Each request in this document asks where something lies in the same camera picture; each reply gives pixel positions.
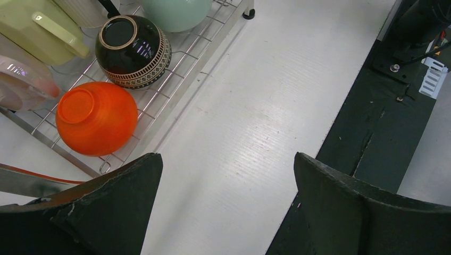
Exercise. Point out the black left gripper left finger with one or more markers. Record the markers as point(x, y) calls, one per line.
point(106, 215)

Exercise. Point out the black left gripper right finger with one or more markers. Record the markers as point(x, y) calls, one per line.
point(348, 216)

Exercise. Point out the orange plastic bowl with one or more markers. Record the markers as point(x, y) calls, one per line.
point(96, 118)

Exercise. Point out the beige bowl dark rim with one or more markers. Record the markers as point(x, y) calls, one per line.
point(132, 51)

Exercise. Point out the light green mug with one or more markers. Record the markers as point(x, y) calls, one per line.
point(44, 30)

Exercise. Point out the white ribbed mug black rim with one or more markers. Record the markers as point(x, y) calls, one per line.
point(85, 13)

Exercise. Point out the mint green bowl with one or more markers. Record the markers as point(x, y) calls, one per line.
point(176, 15)

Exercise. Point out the stainless steel dish rack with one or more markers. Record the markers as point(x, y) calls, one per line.
point(35, 162)

